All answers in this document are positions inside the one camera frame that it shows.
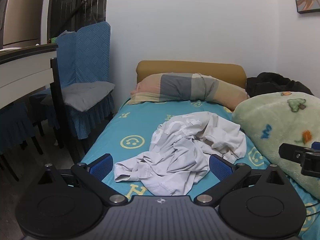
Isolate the dark window grille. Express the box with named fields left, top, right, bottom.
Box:
left=47, top=0, right=107, bottom=42

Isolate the white t-shirt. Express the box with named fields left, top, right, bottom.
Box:
left=114, top=112, right=247, bottom=196

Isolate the black garment by wall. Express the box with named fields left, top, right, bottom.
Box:
left=245, top=72, right=313, bottom=98

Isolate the green dinosaur fleece blanket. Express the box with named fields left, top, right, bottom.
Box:
left=232, top=92, right=319, bottom=198

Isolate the colour block pillow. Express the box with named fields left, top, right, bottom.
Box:
left=128, top=73, right=249, bottom=109

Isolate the white dining table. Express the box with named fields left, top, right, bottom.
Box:
left=0, top=42, right=63, bottom=160

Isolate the brown refrigerator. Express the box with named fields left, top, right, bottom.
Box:
left=1, top=0, right=43, bottom=49

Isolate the grey seat cushion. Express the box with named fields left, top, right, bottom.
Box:
left=62, top=81, right=115, bottom=112

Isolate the blue covered chair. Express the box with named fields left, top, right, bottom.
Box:
left=28, top=21, right=116, bottom=140

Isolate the teal smiley bed sheet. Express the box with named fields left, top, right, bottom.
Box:
left=82, top=100, right=319, bottom=239

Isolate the mustard yellow headboard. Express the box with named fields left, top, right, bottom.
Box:
left=136, top=60, right=247, bottom=88

